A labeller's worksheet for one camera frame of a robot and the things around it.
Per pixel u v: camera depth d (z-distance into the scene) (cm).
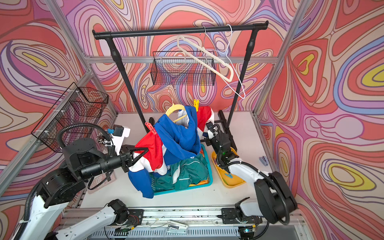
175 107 58
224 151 64
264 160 91
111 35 52
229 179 85
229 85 105
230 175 86
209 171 79
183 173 72
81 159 38
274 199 42
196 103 66
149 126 52
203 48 60
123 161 46
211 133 73
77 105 75
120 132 46
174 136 58
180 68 92
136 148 50
